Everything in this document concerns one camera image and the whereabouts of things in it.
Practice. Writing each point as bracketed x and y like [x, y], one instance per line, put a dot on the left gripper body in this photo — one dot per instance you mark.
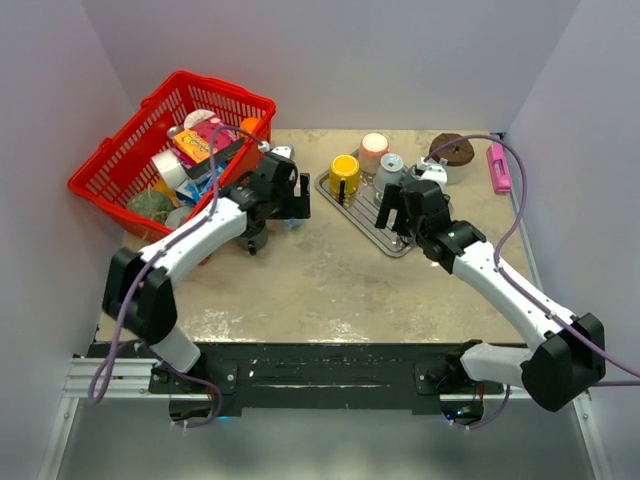
[284, 201]

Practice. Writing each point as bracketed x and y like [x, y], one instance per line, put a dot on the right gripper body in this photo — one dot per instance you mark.
[414, 228]

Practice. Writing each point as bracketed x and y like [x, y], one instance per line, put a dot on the light blue mug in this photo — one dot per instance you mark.
[293, 223]

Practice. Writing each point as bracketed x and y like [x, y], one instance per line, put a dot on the yellow mug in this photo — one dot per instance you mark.
[344, 176]

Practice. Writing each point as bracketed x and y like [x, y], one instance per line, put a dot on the dark grey mug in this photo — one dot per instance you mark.
[254, 239]

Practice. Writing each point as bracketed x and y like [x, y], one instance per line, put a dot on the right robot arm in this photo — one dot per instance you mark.
[563, 353]

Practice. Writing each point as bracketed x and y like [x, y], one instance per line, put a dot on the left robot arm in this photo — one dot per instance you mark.
[141, 284]

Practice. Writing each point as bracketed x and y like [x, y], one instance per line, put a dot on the grey mug white base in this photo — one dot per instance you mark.
[390, 171]

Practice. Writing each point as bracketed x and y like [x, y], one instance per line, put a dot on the pink white mug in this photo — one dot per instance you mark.
[373, 147]

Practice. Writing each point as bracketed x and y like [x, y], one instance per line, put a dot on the metal tray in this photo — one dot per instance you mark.
[362, 208]

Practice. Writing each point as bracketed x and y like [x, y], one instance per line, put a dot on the white cup brown lid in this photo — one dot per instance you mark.
[454, 153]

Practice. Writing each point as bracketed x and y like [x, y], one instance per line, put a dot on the orange ball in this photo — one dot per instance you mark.
[248, 125]

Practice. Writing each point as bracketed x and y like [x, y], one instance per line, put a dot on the black knife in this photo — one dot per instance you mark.
[222, 158]

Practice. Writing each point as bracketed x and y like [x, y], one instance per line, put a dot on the pink snack packet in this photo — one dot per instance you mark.
[204, 122]

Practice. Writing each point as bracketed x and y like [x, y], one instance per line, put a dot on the blue white carton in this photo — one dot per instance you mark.
[191, 192]

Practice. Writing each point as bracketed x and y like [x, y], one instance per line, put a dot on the pink box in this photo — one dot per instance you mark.
[498, 169]

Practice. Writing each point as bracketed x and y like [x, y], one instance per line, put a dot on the orange snack packet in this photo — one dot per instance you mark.
[192, 145]

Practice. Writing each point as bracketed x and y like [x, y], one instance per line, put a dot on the white tape roll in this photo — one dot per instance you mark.
[169, 168]

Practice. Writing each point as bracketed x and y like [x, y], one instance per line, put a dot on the green melon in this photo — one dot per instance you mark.
[152, 205]

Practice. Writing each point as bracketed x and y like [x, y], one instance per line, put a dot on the red plastic basket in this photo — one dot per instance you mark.
[121, 167]

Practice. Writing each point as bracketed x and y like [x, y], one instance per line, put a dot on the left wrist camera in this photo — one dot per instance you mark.
[286, 151]

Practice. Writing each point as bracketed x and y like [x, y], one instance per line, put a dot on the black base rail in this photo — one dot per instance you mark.
[223, 379]

